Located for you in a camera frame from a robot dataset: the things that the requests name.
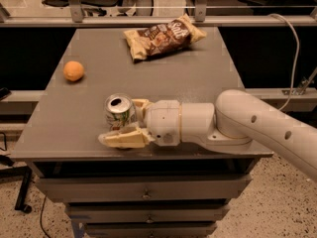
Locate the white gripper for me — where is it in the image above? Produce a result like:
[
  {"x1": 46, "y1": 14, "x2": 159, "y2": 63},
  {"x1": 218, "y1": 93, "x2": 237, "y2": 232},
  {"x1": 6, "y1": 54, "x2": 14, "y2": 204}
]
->
[{"x1": 98, "y1": 99, "x2": 180, "y2": 149}]

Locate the green white 7up can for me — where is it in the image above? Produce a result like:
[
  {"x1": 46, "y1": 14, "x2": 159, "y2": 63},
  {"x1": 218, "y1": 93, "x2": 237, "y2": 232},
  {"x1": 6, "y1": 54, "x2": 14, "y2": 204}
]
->
[{"x1": 104, "y1": 93, "x2": 137, "y2": 130}]

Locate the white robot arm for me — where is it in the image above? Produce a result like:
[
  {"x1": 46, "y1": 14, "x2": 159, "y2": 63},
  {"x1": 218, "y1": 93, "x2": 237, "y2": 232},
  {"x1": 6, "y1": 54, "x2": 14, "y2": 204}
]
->
[{"x1": 98, "y1": 90, "x2": 317, "y2": 180}]

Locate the grey drawer cabinet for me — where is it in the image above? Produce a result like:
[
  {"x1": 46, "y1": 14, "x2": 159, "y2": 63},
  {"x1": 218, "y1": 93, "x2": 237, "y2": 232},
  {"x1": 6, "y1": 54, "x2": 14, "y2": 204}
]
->
[{"x1": 13, "y1": 28, "x2": 267, "y2": 238}]

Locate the top grey drawer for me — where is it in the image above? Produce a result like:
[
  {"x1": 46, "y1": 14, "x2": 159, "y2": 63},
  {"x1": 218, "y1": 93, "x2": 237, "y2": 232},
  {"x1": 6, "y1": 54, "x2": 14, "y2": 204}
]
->
[{"x1": 36, "y1": 175, "x2": 252, "y2": 202}]

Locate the grey drawer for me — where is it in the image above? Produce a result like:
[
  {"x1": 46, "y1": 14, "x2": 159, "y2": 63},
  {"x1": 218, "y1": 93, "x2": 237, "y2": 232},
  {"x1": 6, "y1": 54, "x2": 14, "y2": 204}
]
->
[
  {"x1": 65, "y1": 202, "x2": 230, "y2": 224},
  {"x1": 36, "y1": 175, "x2": 252, "y2": 202},
  {"x1": 85, "y1": 222, "x2": 217, "y2": 238}
]

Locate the orange fruit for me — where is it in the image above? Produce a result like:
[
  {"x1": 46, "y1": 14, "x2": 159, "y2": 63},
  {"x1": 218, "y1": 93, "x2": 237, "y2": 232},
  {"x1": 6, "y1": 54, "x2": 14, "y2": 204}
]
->
[{"x1": 63, "y1": 60, "x2": 84, "y2": 82}]

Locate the brown yellow chip bag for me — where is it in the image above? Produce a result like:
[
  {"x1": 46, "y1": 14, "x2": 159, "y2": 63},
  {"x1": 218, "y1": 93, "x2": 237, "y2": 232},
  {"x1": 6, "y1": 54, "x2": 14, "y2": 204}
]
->
[{"x1": 124, "y1": 14, "x2": 207, "y2": 60}]

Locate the middle grey drawer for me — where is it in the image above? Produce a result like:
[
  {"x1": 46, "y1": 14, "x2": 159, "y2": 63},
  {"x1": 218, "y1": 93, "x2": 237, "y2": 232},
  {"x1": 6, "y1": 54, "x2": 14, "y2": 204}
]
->
[{"x1": 65, "y1": 202, "x2": 230, "y2": 224}]

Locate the grey metal railing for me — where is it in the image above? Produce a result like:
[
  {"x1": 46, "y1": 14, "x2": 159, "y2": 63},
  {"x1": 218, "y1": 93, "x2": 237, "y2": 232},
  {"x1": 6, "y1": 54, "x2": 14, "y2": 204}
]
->
[{"x1": 0, "y1": 0, "x2": 317, "y2": 28}]

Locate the bottom grey drawer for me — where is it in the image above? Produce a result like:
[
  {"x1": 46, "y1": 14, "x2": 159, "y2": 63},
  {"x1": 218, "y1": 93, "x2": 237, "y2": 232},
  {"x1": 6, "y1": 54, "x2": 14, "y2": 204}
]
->
[{"x1": 85, "y1": 222, "x2": 217, "y2": 238}]

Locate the black stand leg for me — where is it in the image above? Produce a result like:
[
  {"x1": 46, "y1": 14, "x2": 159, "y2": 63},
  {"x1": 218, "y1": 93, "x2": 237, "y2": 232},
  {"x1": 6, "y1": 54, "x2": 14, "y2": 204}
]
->
[{"x1": 0, "y1": 156, "x2": 32, "y2": 214}]

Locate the black floor cable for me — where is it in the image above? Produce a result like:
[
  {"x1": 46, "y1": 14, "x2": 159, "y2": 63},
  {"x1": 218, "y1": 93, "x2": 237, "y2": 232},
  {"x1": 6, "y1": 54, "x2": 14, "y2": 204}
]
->
[{"x1": 39, "y1": 195, "x2": 51, "y2": 238}]

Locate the white cable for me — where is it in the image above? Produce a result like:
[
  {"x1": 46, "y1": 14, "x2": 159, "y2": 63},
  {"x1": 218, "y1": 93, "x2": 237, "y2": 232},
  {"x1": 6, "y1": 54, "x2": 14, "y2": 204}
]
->
[{"x1": 267, "y1": 13, "x2": 301, "y2": 112}]

